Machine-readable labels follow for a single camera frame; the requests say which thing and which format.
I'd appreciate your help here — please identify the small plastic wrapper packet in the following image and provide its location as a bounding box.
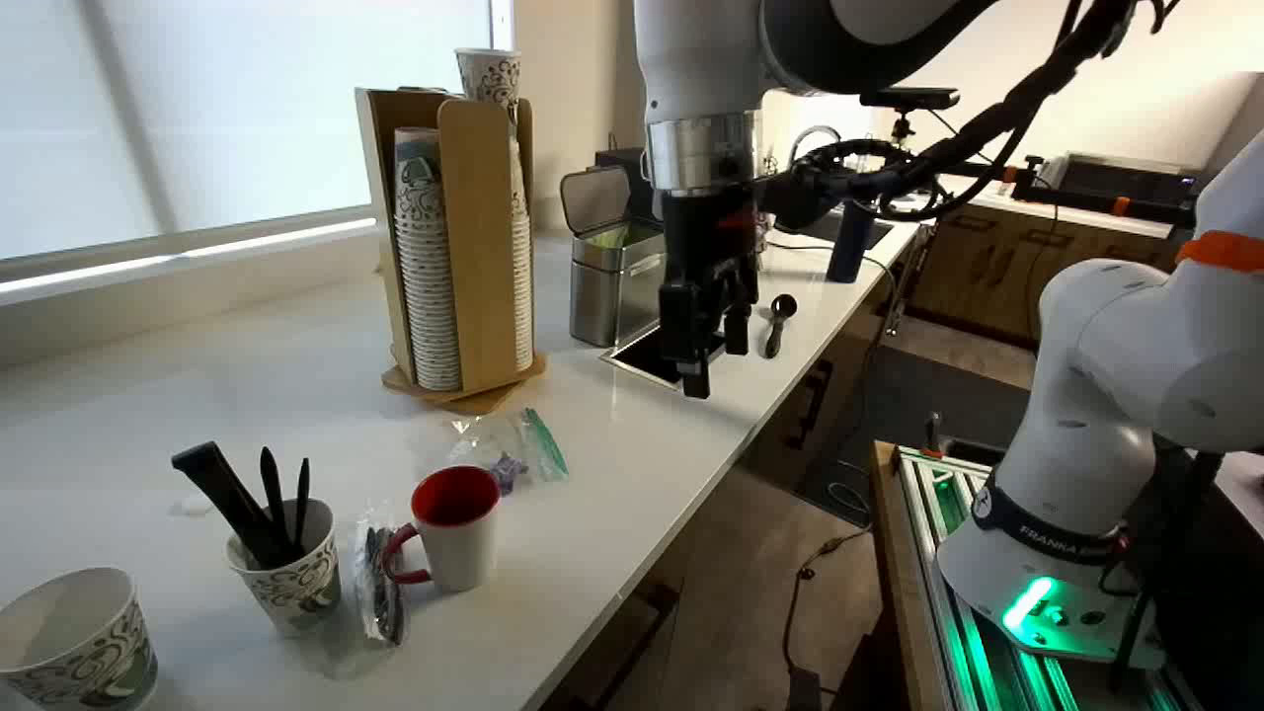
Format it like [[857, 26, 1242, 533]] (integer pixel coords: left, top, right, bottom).
[[354, 526, 405, 642]]

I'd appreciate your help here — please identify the white mug red interior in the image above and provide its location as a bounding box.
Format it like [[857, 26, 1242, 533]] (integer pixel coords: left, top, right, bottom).
[[380, 466, 503, 592]]

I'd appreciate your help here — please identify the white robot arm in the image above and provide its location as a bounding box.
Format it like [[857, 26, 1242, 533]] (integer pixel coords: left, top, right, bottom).
[[632, 0, 1264, 669]]

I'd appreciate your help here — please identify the clear plastic zip bag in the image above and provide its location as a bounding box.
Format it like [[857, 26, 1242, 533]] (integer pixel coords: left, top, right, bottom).
[[449, 407, 568, 488]]

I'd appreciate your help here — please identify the stack of patterned paper cups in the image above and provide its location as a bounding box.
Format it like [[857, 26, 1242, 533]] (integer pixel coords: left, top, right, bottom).
[[394, 127, 460, 391]]

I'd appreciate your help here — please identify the wooden cup dispenser stand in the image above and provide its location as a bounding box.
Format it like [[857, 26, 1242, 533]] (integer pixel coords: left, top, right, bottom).
[[354, 92, 543, 401]]

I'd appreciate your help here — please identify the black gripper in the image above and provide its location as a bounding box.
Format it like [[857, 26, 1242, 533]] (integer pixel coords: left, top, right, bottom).
[[660, 188, 760, 399]]

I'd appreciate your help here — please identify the black cable bundle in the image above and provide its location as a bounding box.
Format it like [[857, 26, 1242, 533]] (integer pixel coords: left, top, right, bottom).
[[764, 0, 1191, 229]]

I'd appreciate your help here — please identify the black plastic knife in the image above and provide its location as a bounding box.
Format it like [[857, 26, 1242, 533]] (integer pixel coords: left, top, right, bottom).
[[175, 441, 291, 567]]

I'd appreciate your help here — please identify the paper cup atop dispenser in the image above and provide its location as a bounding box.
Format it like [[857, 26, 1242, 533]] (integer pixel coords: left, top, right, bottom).
[[460, 48, 519, 104]]

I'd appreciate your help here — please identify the purple candy packet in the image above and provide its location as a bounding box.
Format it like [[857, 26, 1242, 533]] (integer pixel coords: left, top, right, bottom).
[[491, 454, 524, 494]]

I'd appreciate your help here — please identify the empty patterned paper cup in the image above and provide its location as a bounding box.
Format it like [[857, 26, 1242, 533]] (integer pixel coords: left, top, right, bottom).
[[0, 567, 160, 711]]

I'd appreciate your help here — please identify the dark wooden cabinet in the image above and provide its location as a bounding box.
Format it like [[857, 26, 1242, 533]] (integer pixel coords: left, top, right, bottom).
[[910, 204, 1168, 349]]

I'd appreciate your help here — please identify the patterned paper cup with utensils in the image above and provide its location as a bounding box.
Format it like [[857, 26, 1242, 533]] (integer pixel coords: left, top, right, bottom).
[[227, 499, 339, 637]]

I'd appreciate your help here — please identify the black coffee scoop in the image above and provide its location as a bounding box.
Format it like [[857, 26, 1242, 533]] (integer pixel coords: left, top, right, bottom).
[[764, 292, 797, 359]]

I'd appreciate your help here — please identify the steel trash bin green liner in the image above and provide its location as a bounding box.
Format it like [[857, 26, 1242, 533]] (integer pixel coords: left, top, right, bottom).
[[563, 167, 663, 349]]

